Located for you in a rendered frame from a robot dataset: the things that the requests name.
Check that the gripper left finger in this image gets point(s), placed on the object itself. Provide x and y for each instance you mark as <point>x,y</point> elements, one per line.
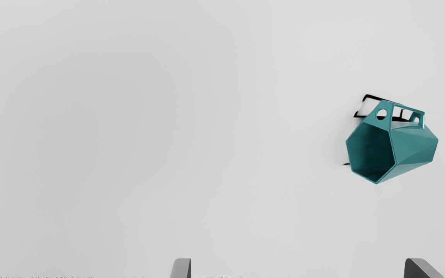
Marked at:
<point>181,269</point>

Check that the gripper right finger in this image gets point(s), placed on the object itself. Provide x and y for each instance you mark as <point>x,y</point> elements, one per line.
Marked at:
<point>419,270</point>

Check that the teal faceted mug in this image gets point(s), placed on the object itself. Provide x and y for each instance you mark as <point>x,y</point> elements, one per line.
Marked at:
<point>408,148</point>

